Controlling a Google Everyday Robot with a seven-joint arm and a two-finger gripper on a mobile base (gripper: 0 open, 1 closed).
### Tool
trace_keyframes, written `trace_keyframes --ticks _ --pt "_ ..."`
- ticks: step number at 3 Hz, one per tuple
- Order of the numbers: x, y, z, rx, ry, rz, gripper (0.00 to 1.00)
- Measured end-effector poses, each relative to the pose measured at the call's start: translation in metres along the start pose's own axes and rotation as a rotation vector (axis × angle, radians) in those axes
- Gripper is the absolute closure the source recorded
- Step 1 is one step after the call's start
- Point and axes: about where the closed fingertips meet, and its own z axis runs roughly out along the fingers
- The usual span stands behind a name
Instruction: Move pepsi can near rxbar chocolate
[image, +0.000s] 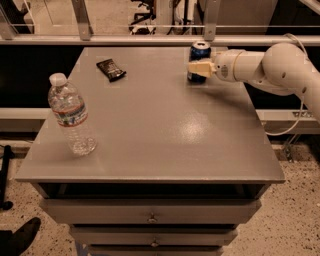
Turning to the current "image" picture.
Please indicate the metal railing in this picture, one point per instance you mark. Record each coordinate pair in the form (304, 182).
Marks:
(177, 22)

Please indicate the grey drawer cabinet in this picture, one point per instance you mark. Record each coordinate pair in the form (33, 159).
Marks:
(177, 167)

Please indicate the blue pepsi can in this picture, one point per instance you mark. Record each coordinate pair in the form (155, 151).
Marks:
(199, 50)

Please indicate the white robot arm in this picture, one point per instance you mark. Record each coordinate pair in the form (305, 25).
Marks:
(284, 69)

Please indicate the black rxbar chocolate wrapper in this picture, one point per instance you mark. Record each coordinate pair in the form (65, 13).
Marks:
(110, 70)

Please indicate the black stand pole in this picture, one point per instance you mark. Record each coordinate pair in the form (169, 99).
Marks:
(7, 156)

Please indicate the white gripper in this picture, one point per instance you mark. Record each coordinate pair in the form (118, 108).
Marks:
(224, 67)

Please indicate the clear plastic water bottle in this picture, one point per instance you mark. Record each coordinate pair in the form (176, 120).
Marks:
(69, 108)

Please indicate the black office chair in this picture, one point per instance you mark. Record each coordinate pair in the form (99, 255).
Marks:
(142, 23)

